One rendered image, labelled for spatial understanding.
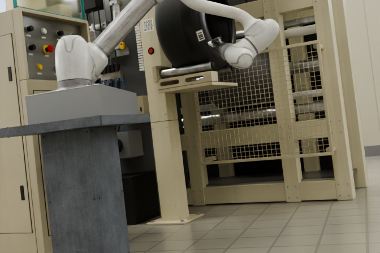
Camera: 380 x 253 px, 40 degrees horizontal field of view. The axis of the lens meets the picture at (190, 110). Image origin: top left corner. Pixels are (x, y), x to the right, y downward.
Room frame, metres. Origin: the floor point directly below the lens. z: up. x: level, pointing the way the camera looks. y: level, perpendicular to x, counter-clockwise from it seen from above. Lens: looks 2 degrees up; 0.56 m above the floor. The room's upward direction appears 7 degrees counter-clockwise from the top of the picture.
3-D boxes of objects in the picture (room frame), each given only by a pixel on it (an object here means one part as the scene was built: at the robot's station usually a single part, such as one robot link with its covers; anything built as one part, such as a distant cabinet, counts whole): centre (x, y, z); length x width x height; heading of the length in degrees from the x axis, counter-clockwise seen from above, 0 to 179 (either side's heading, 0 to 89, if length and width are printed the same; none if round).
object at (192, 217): (3.24, 0.17, 0.01); 0.27 x 0.27 x 0.02; 62
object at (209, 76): (3.01, 0.00, 0.84); 0.36 x 0.09 x 0.06; 62
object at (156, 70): (3.22, 0.09, 0.90); 0.40 x 0.03 x 0.10; 152
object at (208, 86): (3.14, -0.07, 0.80); 0.37 x 0.36 x 0.02; 152
